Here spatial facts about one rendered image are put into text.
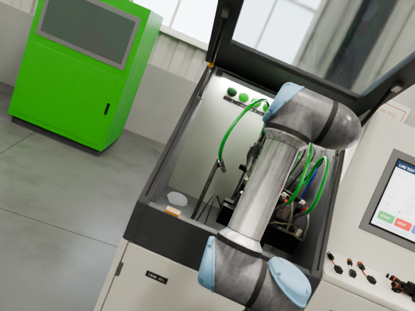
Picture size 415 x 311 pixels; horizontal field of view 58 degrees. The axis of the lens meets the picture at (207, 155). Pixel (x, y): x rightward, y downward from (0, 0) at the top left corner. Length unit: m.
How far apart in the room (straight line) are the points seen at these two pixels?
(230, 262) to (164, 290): 0.63
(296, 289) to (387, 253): 0.87
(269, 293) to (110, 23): 3.41
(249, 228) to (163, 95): 4.60
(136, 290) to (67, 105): 2.94
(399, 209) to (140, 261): 1.03
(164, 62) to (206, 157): 3.69
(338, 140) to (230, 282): 0.41
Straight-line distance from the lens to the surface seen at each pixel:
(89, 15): 4.05
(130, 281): 1.49
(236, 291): 0.90
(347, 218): 1.63
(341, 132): 0.93
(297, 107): 0.90
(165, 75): 5.36
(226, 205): 1.53
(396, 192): 1.69
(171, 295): 1.48
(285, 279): 0.89
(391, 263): 1.74
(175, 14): 5.34
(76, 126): 4.18
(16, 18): 5.77
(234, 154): 1.79
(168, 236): 1.36
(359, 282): 1.52
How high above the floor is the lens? 1.52
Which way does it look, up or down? 15 degrees down
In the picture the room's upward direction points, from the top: 24 degrees clockwise
